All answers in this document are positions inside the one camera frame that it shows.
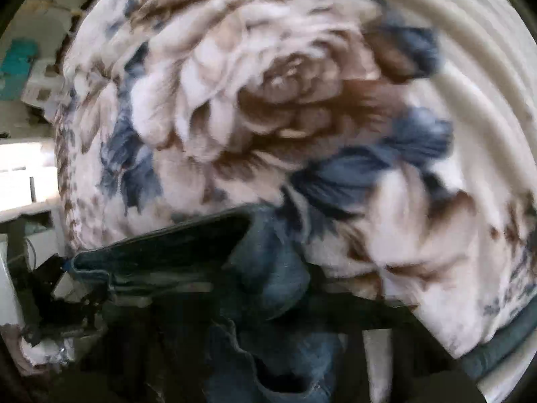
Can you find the floral bed blanket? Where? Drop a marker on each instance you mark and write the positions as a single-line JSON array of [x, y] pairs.
[[396, 139]]

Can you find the dark blue denim jeans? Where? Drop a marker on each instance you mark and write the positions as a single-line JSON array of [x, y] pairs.
[[256, 335]]

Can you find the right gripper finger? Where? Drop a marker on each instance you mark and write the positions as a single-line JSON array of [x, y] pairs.
[[63, 299]]

